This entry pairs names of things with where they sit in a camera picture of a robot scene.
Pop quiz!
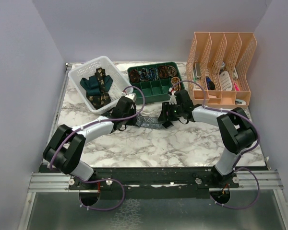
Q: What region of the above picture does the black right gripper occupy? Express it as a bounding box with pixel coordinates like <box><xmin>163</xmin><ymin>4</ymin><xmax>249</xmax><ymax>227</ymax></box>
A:
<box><xmin>158</xmin><ymin>102</ymin><xmax>184</xmax><ymax>122</ymax></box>

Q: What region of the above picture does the grey blue floral tie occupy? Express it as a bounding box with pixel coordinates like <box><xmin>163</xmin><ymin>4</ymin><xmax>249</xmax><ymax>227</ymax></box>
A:
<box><xmin>135</xmin><ymin>115</ymin><xmax>173</xmax><ymax>129</ymax></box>

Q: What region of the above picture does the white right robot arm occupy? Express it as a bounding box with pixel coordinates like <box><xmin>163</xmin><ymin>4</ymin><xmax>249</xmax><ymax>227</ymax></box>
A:
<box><xmin>158</xmin><ymin>90</ymin><xmax>260</xmax><ymax>187</ymax></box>

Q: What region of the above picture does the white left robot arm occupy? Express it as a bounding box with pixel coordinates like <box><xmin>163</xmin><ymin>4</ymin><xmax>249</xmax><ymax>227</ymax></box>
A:
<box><xmin>43</xmin><ymin>93</ymin><xmax>136</xmax><ymax>189</ymax></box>

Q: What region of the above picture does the white plastic basket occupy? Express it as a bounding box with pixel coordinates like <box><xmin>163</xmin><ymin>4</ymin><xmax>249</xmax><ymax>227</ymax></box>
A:
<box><xmin>68</xmin><ymin>56</ymin><xmax>133</xmax><ymax>115</ymax></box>

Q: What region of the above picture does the black gold leaf tie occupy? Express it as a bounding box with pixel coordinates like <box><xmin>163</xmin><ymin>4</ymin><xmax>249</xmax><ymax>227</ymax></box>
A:
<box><xmin>86</xmin><ymin>68</ymin><xmax>113</xmax><ymax>109</ymax></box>

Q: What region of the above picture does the orange patterned rolled tie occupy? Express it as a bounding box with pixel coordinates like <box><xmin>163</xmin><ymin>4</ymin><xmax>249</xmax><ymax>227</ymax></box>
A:
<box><xmin>171</xmin><ymin>76</ymin><xmax>181</xmax><ymax>92</ymax></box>

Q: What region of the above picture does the green compartment tray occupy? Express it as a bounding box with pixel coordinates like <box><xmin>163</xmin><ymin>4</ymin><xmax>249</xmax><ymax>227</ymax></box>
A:
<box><xmin>127</xmin><ymin>62</ymin><xmax>181</xmax><ymax>104</ymax></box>

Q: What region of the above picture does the blue black item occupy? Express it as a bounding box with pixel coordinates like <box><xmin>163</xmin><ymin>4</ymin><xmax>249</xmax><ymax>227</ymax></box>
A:
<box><xmin>205</xmin><ymin>77</ymin><xmax>216</xmax><ymax>90</ymax></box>

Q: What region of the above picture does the dark green tie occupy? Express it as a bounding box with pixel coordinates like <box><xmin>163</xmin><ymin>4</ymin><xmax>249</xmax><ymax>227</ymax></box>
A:
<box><xmin>80</xmin><ymin>75</ymin><xmax>113</xmax><ymax>96</ymax></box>

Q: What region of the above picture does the tan rolled tie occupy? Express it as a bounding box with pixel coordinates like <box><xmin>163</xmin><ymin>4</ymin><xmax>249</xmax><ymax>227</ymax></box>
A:
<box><xmin>166</xmin><ymin>65</ymin><xmax>178</xmax><ymax>78</ymax></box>

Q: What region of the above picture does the red brown rolled tie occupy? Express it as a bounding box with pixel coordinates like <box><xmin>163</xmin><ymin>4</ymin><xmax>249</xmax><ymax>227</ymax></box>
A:
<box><xmin>157</xmin><ymin>65</ymin><xmax>168</xmax><ymax>79</ymax></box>

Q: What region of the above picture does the dark blue rolled tie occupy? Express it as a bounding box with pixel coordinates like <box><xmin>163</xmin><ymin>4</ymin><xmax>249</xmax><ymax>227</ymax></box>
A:
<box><xmin>147</xmin><ymin>68</ymin><xmax>159</xmax><ymax>81</ymax></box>

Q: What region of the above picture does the white ribbed item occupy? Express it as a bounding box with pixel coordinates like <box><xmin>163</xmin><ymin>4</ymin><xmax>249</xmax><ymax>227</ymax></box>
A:
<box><xmin>219</xmin><ymin>71</ymin><xmax>233</xmax><ymax>91</ymax></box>

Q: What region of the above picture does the orange file organizer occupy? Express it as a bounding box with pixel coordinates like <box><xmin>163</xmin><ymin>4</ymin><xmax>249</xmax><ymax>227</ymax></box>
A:
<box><xmin>186</xmin><ymin>32</ymin><xmax>257</xmax><ymax>109</ymax></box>

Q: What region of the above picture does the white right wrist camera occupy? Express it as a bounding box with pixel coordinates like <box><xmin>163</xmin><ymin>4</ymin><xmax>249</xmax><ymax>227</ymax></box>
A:
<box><xmin>168</xmin><ymin>88</ymin><xmax>177</xmax><ymax>105</ymax></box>

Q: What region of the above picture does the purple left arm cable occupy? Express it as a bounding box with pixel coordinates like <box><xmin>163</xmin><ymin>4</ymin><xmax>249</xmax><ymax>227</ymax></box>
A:
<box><xmin>49</xmin><ymin>85</ymin><xmax>146</xmax><ymax>172</ymax></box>

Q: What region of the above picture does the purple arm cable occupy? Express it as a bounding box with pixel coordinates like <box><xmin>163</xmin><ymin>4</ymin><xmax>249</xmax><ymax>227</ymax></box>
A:
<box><xmin>169</xmin><ymin>80</ymin><xmax>261</xmax><ymax>171</ymax></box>
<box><xmin>49</xmin><ymin>85</ymin><xmax>146</xmax><ymax>172</ymax></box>

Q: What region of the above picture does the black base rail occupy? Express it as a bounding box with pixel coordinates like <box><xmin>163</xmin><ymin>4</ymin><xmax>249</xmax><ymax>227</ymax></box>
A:
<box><xmin>38</xmin><ymin>165</ymin><xmax>243</xmax><ymax>199</ymax></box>

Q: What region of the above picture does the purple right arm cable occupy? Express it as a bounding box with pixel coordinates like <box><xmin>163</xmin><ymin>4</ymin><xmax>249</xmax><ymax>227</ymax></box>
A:
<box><xmin>169</xmin><ymin>80</ymin><xmax>261</xmax><ymax>171</ymax></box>

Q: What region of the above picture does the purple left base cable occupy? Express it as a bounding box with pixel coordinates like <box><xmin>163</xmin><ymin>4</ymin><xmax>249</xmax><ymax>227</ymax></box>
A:
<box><xmin>78</xmin><ymin>178</ymin><xmax>126</xmax><ymax>212</ymax></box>

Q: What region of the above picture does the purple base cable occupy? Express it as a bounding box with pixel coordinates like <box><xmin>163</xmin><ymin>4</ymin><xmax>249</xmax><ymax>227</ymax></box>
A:
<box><xmin>78</xmin><ymin>178</ymin><xmax>126</xmax><ymax>212</ymax></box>
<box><xmin>210</xmin><ymin>167</ymin><xmax>260</xmax><ymax>209</ymax></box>

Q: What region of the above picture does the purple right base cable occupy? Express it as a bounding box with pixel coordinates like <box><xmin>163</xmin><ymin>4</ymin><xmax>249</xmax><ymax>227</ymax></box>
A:
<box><xmin>210</xmin><ymin>167</ymin><xmax>260</xmax><ymax>209</ymax></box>

